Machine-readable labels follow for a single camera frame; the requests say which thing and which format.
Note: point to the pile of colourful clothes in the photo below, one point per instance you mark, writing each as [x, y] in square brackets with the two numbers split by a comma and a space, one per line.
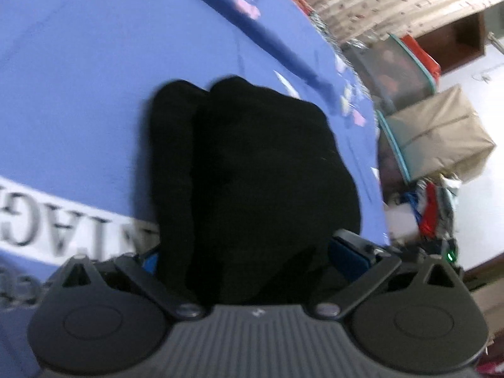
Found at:
[429, 208]

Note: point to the white box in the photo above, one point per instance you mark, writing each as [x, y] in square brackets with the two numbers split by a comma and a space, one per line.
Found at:
[401, 220]

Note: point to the clear teal-lidded storage box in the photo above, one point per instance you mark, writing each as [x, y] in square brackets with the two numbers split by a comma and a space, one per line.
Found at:
[393, 75]
[391, 165]

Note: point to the blue printed bedsheet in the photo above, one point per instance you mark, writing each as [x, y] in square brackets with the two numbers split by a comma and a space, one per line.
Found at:
[78, 86]

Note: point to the dark wooden cabinet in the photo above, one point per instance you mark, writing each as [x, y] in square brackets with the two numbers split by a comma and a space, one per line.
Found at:
[464, 39]

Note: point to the black pants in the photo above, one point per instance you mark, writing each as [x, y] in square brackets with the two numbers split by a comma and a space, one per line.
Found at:
[256, 165]

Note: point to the beige fabric storage bag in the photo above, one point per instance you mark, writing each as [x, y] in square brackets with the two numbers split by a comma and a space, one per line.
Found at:
[441, 134]

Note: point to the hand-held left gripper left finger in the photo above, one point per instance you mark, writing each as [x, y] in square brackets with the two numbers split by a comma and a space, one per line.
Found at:
[149, 262]

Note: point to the beige leaf-patterned curtain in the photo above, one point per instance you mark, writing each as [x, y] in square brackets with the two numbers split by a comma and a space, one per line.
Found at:
[393, 0]

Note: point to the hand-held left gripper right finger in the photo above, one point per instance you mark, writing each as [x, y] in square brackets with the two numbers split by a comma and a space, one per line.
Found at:
[346, 256]

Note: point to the red bag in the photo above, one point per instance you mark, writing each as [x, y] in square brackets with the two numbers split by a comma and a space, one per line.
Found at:
[425, 59]

